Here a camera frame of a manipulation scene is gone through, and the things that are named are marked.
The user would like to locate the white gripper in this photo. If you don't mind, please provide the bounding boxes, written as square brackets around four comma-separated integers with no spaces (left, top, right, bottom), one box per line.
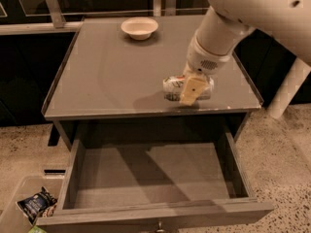
[180,30,231,106]

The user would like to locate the crushed 7up can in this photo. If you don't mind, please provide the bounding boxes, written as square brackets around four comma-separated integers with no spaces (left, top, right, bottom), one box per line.
[162,76,214,101]

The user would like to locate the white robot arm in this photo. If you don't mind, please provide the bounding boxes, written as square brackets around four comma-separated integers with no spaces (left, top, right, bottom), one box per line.
[180,0,311,118]

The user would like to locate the grey cabinet with counter top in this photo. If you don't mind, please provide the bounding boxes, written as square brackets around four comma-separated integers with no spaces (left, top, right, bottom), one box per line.
[42,16,262,143]

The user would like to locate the open grey top drawer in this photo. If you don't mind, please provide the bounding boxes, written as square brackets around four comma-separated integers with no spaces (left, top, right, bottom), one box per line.
[37,132,273,233]

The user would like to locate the metal drawer knob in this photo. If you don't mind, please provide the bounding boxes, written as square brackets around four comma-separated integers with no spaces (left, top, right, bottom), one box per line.
[155,223,165,233]

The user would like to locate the white paper bowl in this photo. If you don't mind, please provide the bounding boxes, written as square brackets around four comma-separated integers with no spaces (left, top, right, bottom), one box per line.
[121,17,158,41]

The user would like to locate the metal railing with glass panels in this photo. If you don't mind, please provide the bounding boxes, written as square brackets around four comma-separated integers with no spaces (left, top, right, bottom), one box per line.
[0,0,209,36]

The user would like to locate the blue chip bag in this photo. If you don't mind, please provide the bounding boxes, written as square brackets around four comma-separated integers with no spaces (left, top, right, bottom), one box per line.
[17,186,57,224]

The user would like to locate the green snack packet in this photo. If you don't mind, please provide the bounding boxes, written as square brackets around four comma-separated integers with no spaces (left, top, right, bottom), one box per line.
[27,226,47,233]

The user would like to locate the clear plastic bin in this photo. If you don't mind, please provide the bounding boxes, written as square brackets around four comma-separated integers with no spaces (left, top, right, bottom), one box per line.
[0,176,63,233]

